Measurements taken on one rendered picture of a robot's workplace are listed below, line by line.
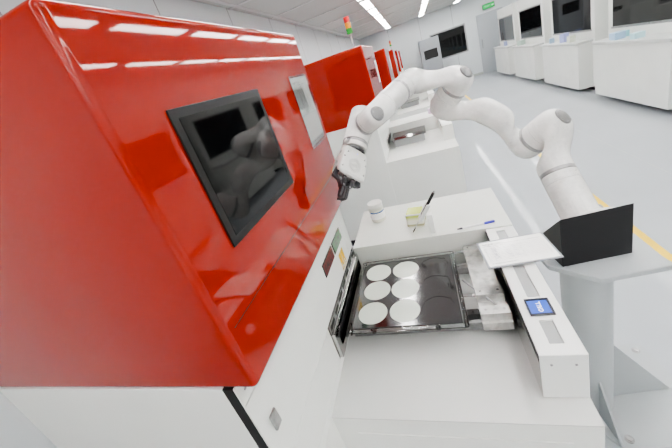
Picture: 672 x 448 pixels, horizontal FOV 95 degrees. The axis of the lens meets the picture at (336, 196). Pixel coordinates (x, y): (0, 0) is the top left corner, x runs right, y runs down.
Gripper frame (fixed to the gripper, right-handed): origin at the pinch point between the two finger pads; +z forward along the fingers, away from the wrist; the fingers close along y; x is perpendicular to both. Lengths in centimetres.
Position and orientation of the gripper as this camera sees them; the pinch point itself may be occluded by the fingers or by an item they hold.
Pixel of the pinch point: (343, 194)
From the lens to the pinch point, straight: 95.5
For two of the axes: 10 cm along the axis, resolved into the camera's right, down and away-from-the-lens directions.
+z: -2.3, 9.0, -3.6
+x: -5.5, 1.9, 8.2
